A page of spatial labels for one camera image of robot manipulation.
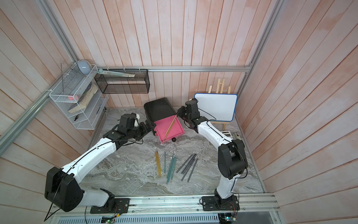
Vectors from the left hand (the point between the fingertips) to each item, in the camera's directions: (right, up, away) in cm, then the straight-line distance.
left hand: (152, 130), depth 81 cm
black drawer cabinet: (0, +14, +24) cm, 27 cm away
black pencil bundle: (+25, -19, +10) cm, 33 cm away
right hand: (+14, +13, +8) cm, 21 cm away
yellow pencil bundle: (+3, -22, +7) cm, 23 cm away
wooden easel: (+42, +26, +10) cm, 51 cm away
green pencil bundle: (+11, -25, +4) cm, 28 cm away
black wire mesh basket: (-15, +34, +26) cm, 45 cm away
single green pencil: (+7, -23, +8) cm, 25 cm away
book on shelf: (-39, +20, +1) cm, 44 cm away
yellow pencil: (+10, +1, +14) cm, 17 cm away
